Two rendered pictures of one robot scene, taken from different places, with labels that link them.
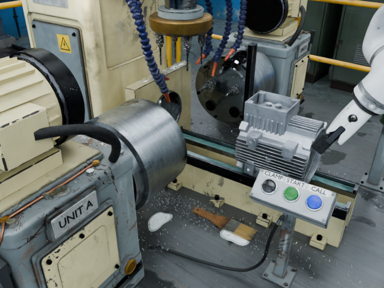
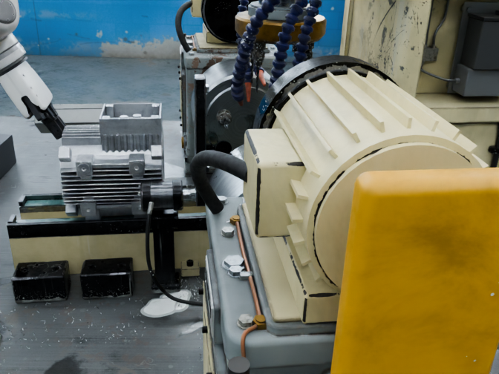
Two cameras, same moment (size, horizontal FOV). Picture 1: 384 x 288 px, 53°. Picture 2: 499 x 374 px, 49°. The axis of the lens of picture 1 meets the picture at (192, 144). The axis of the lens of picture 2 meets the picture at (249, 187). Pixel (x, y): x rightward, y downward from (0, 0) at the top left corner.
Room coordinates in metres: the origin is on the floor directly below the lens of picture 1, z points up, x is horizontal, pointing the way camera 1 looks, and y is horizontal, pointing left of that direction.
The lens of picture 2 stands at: (1.93, -0.75, 1.50)
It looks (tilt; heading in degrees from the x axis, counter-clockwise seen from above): 26 degrees down; 139
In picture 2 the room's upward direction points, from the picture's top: 2 degrees clockwise
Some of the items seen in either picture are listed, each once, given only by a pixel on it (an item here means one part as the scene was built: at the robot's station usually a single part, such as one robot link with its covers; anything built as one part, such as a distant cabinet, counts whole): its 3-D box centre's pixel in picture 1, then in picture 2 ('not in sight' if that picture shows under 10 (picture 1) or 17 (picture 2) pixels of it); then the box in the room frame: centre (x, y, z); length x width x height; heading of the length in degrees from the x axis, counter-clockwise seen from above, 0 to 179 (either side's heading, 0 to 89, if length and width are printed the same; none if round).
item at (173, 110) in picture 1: (168, 112); not in sight; (1.15, 0.08, 1.01); 0.15 x 0.02 x 0.15; 147
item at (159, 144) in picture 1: (115, 164); (236, 106); (0.80, 0.19, 1.04); 0.37 x 0.25 x 0.25; 147
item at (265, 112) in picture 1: (271, 112); (132, 127); (0.96, -0.22, 1.11); 0.12 x 0.11 x 0.07; 57
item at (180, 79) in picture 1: (154, 119); not in sight; (1.19, 0.13, 0.97); 0.30 x 0.11 x 0.34; 147
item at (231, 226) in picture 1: (223, 222); not in sight; (0.86, -0.09, 0.80); 0.21 x 0.05 x 0.01; 56
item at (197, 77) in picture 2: (250, 83); (199, 143); (1.14, -0.18, 1.12); 0.04 x 0.03 x 0.26; 57
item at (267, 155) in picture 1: (280, 146); (116, 169); (0.94, -0.25, 1.01); 0.20 x 0.19 x 0.19; 57
